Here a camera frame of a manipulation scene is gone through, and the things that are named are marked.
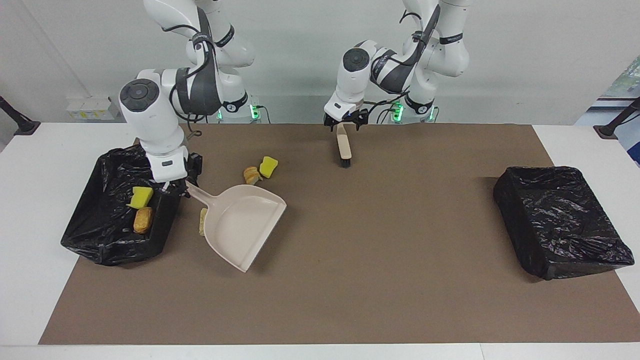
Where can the brown paper table mat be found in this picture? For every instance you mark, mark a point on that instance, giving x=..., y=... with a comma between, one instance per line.
x=350, y=275

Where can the white wall socket box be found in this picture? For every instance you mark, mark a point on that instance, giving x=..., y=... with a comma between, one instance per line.
x=92, y=107

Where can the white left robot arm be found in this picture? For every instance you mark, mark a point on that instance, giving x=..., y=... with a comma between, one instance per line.
x=350, y=90

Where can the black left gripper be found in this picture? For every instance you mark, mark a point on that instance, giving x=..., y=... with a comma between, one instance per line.
x=347, y=118

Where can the beige plastic dustpan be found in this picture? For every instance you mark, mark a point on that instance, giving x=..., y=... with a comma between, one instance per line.
x=240, y=225

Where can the pale bread chunk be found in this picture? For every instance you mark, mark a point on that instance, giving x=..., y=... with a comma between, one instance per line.
x=202, y=222

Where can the black clamp stand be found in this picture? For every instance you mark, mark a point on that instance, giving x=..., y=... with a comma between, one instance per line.
x=612, y=129
x=22, y=125

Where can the striped bread piece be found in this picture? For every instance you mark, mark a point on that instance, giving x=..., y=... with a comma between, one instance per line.
x=251, y=176

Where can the beige brush with black bristles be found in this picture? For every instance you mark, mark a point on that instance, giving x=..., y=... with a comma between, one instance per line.
x=343, y=145

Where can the brown bread roll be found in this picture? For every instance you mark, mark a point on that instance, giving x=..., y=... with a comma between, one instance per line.
x=143, y=220

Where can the yellow notched sponge piece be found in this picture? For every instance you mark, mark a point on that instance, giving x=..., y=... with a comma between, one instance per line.
x=141, y=197

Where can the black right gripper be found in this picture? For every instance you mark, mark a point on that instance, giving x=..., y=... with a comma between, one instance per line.
x=195, y=169

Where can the black bin with tight bag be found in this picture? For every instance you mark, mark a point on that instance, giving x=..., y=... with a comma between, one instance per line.
x=555, y=220

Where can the green printed poster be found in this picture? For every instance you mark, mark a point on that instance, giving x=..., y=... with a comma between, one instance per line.
x=629, y=75

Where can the blue white board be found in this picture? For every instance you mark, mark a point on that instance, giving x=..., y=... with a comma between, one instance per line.
x=637, y=147

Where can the black bin with loose bag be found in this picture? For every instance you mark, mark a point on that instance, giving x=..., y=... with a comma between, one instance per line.
x=100, y=240

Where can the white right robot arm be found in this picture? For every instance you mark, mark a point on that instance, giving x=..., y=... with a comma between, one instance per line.
x=150, y=125

